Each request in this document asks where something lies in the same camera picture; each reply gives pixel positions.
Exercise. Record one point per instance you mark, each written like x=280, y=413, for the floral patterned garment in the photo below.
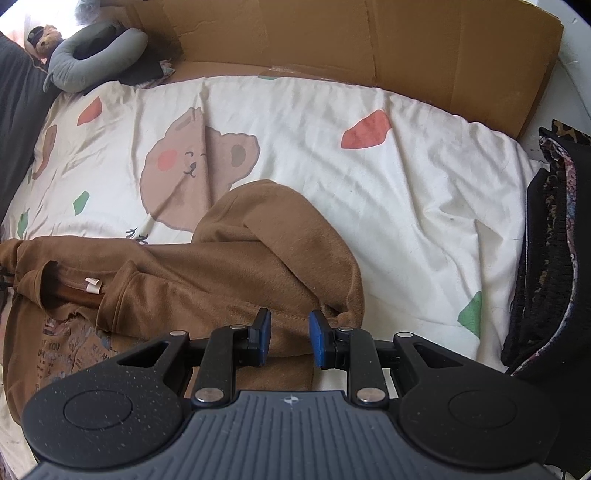
x=570, y=184

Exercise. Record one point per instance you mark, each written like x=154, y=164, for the dark grey pillow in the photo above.
x=18, y=115

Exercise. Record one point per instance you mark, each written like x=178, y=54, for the pastel patterned cloth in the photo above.
x=167, y=67

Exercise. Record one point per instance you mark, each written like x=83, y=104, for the brown teddy bear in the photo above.
x=46, y=41

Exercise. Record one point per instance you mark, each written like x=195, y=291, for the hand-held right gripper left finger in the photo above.
x=264, y=337

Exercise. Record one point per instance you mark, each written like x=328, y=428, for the grey neck pillow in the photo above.
x=120, y=55

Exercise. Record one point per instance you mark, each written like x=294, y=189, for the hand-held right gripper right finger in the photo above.
x=318, y=341

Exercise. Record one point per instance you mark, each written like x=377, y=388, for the brown t-shirt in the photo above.
x=207, y=277

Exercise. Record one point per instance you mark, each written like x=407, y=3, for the cream bear print bed sheet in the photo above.
x=369, y=184

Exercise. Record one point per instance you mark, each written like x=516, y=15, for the flattened cardboard sheet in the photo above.
x=369, y=46

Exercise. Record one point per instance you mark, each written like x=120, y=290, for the black leopard print bag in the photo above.
x=540, y=258

